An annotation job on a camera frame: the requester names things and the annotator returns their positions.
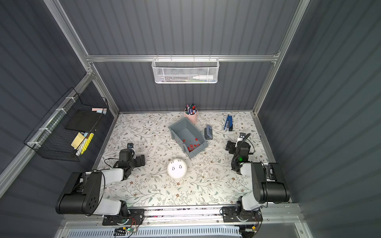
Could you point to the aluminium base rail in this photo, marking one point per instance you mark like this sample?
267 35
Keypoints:
203 215

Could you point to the blue stapler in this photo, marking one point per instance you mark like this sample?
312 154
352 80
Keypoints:
228 123

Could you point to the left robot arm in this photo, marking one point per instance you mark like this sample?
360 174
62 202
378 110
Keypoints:
84 192

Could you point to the yellow sticky note pad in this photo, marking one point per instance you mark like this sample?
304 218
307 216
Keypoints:
78 140

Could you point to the grey blue small box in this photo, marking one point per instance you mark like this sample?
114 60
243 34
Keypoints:
208 132

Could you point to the black notebook in basket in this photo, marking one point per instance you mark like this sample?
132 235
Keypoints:
84 121

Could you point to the white wire mesh basket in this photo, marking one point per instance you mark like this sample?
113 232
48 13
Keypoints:
181 72

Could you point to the pink pen cup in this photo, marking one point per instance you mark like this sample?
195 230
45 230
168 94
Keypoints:
191 113

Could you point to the grey plastic parts bin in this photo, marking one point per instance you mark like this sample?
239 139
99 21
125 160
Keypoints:
189 137

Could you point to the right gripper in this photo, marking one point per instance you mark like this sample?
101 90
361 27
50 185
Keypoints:
232 147

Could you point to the black wire wall basket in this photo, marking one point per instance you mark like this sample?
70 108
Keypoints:
68 132

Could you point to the white dome with screws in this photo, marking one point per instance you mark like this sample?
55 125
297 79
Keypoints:
177 168

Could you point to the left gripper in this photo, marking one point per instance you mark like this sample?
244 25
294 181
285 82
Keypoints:
138 160

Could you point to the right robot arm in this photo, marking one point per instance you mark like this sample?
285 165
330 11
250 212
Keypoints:
268 184

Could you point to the white marker in basket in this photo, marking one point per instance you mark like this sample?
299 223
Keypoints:
204 77

